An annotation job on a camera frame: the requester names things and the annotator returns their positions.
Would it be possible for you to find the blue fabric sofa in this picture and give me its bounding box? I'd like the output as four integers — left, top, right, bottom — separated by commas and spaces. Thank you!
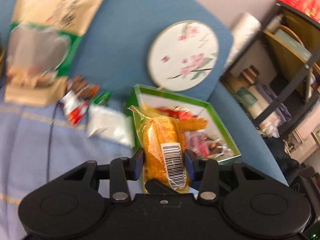
0, 0, 288, 185

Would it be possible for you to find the green cardboard box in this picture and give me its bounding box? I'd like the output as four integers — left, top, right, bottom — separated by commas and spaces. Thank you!
126, 85, 241, 164

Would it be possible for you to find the dark shelving unit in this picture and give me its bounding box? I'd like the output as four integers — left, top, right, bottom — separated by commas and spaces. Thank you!
235, 1, 319, 137

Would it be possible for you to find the large beige grain pouch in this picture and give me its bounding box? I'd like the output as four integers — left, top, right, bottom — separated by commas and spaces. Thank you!
4, 0, 103, 107

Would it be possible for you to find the pink striped snack packet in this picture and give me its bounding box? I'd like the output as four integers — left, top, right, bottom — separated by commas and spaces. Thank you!
183, 130, 234, 161

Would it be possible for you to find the light blue sofa blanket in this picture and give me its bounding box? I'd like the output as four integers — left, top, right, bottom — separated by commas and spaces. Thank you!
1, 100, 133, 239

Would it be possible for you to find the red cracker snack packet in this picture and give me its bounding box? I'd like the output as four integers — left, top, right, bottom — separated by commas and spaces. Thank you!
156, 106, 198, 121

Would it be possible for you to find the small green candy packet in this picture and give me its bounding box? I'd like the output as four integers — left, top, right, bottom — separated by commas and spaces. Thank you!
89, 92, 112, 106

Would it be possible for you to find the white foil snack packet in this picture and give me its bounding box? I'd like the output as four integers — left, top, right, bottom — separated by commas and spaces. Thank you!
86, 104, 135, 148

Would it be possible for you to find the round floral fan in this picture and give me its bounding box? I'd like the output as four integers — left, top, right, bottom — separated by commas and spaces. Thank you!
147, 20, 219, 92

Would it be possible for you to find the yellow bread roll packet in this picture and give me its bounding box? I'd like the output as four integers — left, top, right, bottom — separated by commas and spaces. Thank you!
129, 106, 190, 193

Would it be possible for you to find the red white small packet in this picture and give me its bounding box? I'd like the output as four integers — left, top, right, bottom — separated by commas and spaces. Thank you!
60, 90, 89, 126

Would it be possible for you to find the orange brown date packet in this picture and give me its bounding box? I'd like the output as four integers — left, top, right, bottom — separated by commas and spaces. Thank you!
66, 76, 100, 100

